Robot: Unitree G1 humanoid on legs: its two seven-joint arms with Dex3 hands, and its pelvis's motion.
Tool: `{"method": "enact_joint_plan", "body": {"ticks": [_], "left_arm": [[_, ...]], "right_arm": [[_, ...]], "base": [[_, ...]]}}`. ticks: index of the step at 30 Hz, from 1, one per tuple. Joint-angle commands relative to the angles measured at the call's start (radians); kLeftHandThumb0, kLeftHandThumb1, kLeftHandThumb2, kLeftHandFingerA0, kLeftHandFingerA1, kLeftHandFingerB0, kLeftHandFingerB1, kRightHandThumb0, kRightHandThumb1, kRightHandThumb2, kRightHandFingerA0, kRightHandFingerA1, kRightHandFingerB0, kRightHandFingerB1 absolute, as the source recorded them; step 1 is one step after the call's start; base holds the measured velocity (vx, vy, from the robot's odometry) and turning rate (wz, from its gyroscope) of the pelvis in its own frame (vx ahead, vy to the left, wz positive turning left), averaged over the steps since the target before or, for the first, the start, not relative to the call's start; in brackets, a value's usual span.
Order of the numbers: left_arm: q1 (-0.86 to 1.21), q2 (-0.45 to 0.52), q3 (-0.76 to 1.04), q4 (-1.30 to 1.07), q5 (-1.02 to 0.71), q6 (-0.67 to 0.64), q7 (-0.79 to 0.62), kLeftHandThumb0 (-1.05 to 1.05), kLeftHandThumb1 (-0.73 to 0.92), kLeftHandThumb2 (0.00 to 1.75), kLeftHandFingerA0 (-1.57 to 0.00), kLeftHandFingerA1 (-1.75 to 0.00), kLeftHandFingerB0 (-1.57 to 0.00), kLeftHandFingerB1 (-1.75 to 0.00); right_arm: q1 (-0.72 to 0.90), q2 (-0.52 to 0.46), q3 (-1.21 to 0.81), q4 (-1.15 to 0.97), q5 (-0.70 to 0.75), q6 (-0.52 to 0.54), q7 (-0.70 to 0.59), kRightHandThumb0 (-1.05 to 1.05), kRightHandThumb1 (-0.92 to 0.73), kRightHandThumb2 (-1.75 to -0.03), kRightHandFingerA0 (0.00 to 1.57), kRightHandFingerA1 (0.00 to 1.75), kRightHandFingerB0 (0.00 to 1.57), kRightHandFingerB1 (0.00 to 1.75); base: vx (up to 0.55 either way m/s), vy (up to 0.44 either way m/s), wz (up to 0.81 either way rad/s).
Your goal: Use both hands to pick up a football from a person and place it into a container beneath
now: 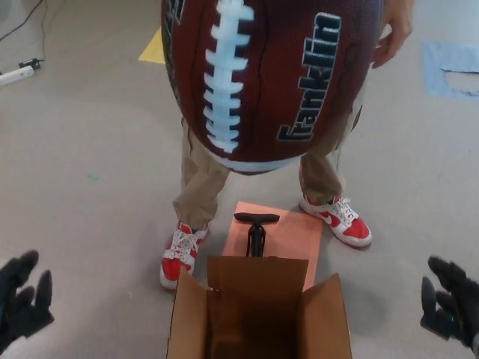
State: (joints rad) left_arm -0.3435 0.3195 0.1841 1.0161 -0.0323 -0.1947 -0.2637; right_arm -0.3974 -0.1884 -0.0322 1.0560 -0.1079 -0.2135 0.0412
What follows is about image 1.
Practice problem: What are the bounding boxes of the red white sneaker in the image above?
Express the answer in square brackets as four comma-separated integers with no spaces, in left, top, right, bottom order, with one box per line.
[159,221,210,291]
[298,194,373,248]

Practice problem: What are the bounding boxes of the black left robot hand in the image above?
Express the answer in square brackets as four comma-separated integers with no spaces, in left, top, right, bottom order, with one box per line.
[0,249,55,351]

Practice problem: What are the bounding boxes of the brown Franklin football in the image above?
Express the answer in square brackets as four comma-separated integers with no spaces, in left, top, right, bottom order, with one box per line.
[160,0,386,176]

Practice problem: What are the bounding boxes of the blue torn floor sheet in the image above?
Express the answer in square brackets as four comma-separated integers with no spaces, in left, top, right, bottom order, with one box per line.
[421,40,479,101]

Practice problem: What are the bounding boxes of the yellow floor tape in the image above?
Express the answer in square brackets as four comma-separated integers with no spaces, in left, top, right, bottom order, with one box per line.
[138,28,165,65]

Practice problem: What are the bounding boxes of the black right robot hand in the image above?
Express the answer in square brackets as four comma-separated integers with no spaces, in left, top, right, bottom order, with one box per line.
[419,255,479,352]

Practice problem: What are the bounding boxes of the thin black floor cable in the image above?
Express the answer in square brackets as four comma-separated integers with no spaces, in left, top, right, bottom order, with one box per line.
[0,0,52,63]

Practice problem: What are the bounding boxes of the person's left hand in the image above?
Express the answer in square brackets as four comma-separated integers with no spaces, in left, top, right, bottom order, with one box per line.
[371,0,415,71]

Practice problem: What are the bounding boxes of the red white right sneaker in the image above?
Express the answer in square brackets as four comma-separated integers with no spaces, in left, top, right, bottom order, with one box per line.
[159,221,210,291]

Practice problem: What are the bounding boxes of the black hand pump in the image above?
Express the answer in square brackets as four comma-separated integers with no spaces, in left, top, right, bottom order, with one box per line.
[234,212,281,259]

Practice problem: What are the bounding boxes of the white power strip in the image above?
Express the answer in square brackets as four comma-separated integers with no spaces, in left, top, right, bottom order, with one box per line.
[0,58,41,88]

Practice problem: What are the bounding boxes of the red white left sneaker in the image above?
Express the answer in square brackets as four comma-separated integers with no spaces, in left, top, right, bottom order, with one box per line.
[298,194,373,248]

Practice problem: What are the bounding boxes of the open cardboard box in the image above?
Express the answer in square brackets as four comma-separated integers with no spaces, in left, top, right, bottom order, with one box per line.
[166,255,353,359]

